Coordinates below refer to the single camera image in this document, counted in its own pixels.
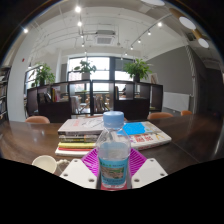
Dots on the ceiling air conditioner unit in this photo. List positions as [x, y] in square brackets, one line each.
[105, 38]

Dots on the white-covered book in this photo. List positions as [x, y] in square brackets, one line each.
[81, 126]

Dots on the clear blue-capped water bottle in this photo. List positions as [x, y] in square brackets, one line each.
[113, 156]

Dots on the red-spined thin book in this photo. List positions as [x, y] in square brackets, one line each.
[73, 149]

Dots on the large flat white book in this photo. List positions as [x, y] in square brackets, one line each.
[71, 153]

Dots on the yellow-spined book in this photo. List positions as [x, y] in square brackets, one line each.
[76, 145]

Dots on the cream ceramic mug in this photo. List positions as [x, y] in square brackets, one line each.
[45, 163]

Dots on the white wall radiator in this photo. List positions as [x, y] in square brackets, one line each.
[176, 101]

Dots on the potted green plant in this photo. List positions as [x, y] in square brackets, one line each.
[85, 68]
[43, 74]
[137, 68]

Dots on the low dark shelf unit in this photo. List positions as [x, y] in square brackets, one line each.
[131, 111]

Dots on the thick book with blue cover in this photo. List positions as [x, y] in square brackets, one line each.
[146, 136]

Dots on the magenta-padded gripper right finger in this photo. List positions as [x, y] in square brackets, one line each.
[148, 171]

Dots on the ceiling lights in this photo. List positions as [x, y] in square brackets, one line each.
[77, 9]

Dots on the dark-spined book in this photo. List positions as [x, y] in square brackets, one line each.
[78, 138]

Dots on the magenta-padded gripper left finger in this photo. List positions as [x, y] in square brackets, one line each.
[78, 172]

